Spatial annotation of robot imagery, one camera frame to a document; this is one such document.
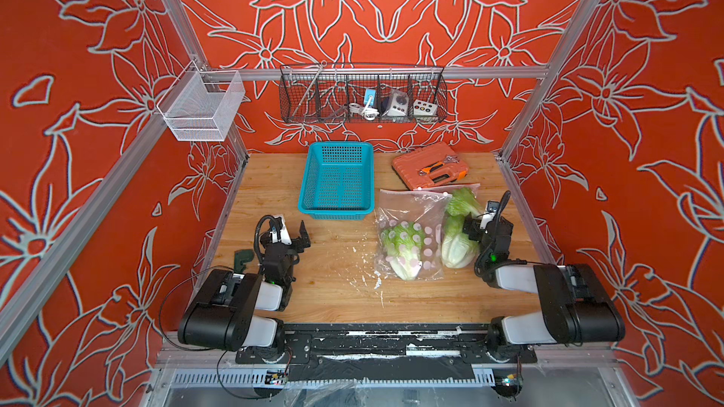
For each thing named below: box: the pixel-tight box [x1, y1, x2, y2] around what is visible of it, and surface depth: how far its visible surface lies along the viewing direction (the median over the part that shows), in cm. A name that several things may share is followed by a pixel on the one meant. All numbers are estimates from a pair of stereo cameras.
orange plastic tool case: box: [392, 141, 470, 191], surface depth 111 cm
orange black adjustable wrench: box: [417, 161, 445, 177], surface depth 109 cm
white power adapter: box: [386, 90, 410, 117], surface depth 92 cm
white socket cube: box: [412, 98, 438, 117], surface depth 96 cm
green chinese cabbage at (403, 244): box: [380, 221, 426, 281], surface depth 86 cm
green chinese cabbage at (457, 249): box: [441, 186, 481, 269], surface depth 90 cm
